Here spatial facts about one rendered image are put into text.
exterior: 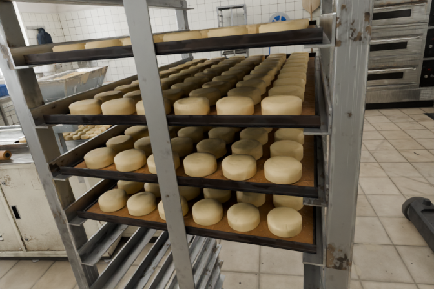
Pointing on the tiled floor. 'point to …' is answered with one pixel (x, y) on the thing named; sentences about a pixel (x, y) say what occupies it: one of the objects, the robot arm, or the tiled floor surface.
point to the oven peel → (310, 0)
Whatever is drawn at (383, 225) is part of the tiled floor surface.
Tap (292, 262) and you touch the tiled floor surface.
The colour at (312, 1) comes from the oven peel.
